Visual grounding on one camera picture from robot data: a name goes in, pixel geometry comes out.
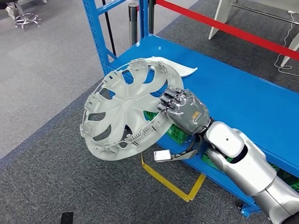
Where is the red barrier belt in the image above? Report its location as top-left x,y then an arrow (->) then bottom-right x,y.
155,0 -> 299,62

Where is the grey plastic hubcap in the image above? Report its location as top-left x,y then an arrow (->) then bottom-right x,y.
79,58 -> 185,161

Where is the yellow floor tape outline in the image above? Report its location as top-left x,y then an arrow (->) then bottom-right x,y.
140,153 -> 207,203

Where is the black stanchion post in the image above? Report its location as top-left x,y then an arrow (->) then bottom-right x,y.
148,0 -> 155,35

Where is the blue metal shelf rack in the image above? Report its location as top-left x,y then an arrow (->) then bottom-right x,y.
82,0 -> 299,218

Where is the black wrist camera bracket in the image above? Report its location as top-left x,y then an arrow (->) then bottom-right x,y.
169,136 -> 204,161

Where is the green plastic crate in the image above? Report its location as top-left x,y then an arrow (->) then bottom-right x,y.
201,153 -> 299,193
143,111 -> 189,146

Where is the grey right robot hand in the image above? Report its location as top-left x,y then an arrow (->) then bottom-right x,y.
156,86 -> 211,136

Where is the white cable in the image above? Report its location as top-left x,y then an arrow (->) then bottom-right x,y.
273,11 -> 299,78

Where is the white table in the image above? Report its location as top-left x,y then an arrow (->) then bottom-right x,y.
208,0 -> 299,67

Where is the black robot foot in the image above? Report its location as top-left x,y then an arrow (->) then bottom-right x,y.
60,211 -> 75,224

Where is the white curved plastic part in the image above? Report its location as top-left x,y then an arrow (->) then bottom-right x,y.
140,56 -> 198,78

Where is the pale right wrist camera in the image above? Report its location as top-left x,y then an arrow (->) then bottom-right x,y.
153,149 -> 171,162

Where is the thin black rod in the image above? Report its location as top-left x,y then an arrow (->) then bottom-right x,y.
101,0 -> 117,58

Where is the silver stanchion post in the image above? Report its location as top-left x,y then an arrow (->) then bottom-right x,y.
128,2 -> 139,48

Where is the chrome chair base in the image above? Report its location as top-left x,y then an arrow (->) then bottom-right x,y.
5,0 -> 42,32

